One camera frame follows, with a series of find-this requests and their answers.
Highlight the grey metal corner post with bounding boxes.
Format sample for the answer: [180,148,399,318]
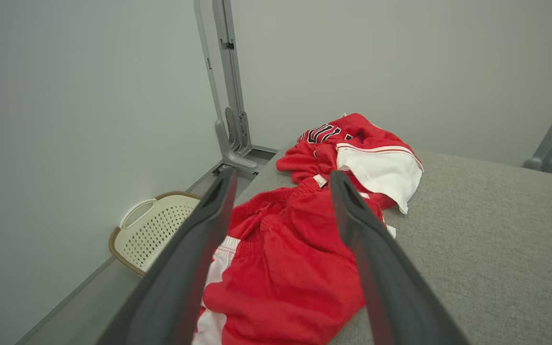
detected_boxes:
[193,0,259,171]
[212,0,253,157]

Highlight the cream perforated laundry basket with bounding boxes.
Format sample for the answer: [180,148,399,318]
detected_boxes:
[108,191,202,277]

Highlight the red Bulls 23 shorts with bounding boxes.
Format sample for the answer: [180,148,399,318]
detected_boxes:
[192,175,396,345]

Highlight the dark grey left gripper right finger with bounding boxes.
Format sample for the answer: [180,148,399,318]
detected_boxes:
[330,170,468,345]

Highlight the red jersey with white sleeves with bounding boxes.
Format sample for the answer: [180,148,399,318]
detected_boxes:
[276,113,424,215]

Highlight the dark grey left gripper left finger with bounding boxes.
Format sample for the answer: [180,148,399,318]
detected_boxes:
[98,167,238,345]

